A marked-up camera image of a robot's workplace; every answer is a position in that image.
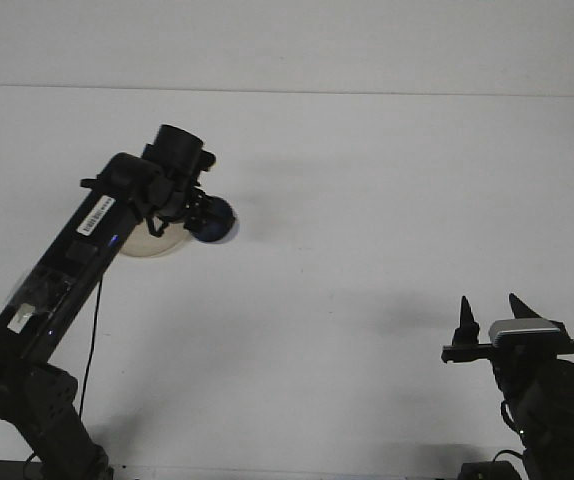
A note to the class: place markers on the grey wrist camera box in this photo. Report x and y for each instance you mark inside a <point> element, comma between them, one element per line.
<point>522,330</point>

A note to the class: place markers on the pale blue cup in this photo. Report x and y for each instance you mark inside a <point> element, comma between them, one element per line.
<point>219,227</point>

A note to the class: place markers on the pale round plate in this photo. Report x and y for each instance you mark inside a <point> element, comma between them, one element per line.
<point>147,247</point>

